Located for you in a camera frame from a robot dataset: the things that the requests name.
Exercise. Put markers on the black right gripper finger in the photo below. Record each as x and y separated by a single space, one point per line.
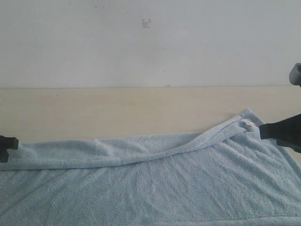
292 146
285 130

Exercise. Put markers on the light blue fluffy towel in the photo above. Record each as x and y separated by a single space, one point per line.
225 176

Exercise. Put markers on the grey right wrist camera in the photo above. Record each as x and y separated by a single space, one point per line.
295 75

